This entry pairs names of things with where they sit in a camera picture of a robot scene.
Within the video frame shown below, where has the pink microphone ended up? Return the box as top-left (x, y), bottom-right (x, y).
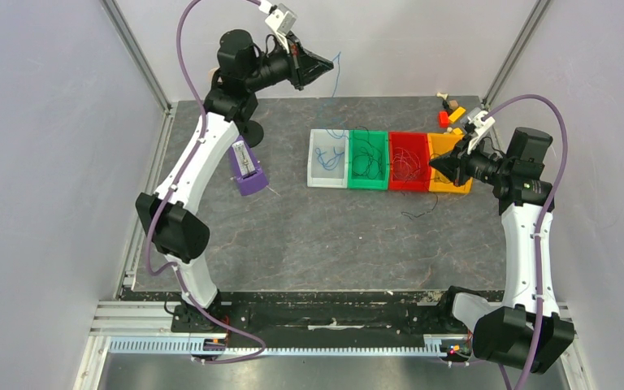
top-left (208, 67), bottom-right (219, 82)

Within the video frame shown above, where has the yellow toy block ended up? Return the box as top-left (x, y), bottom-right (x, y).
top-left (448, 106), bottom-right (466, 123)

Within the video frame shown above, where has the right purple hose cable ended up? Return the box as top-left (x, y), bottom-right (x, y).
top-left (446, 93), bottom-right (569, 390)

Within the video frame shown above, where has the yellow plastic bin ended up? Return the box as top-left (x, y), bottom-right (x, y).
top-left (427, 132), bottom-right (474, 195)

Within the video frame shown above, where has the black microphone stand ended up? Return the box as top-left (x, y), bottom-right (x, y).
top-left (235, 93), bottom-right (264, 148)

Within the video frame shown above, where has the black cable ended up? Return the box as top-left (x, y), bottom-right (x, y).
top-left (350, 132), bottom-right (389, 181)
top-left (401, 188), bottom-right (444, 221)

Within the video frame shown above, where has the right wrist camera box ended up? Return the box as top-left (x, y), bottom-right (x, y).
top-left (462, 108), bottom-right (496, 154)

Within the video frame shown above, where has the left purple hose cable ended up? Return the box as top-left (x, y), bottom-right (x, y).
top-left (144, 0), bottom-right (278, 366)

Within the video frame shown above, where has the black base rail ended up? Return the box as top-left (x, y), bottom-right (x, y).
top-left (121, 290), bottom-right (470, 348)

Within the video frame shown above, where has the red plastic bin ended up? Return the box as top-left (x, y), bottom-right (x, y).
top-left (388, 132), bottom-right (431, 193)

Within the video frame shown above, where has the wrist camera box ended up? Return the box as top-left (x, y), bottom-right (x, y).
top-left (462, 108), bottom-right (496, 154)
top-left (259, 1), bottom-right (297, 54)

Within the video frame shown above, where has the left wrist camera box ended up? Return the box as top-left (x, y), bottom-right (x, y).
top-left (259, 1), bottom-right (297, 54)

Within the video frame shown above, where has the blue cable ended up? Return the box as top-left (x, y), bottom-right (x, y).
top-left (314, 51), bottom-right (346, 173)

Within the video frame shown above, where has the purple hose cable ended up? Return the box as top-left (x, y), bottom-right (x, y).
top-left (144, 0), bottom-right (278, 366)
top-left (446, 93), bottom-right (569, 390)

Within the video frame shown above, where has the pink cable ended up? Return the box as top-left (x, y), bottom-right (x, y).
top-left (392, 144), bottom-right (431, 184)

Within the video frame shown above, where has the green plastic bin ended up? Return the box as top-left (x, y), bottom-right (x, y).
top-left (348, 128), bottom-right (390, 191)

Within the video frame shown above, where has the purple metronome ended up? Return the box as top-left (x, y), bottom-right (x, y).
top-left (227, 136), bottom-right (269, 197)

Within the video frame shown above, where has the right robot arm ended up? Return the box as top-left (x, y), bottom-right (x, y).
top-left (430, 128), bottom-right (574, 374)

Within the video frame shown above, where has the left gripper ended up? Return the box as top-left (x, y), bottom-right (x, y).
top-left (245, 32), bottom-right (333, 93)

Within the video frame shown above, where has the white comb cable duct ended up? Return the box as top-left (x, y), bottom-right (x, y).
top-left (109, 336), bottom-right (447, 358)

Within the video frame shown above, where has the white plastic bin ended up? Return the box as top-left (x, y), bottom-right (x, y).
top-left (306, 128), bottom-right (349, 189)

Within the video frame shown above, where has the red toy block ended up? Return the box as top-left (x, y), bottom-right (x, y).
top-left (438, 110), bottom-right (451, 128)

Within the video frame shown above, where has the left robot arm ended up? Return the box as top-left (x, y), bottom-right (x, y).
top-left (135, 29), bottom-right (334, 332)

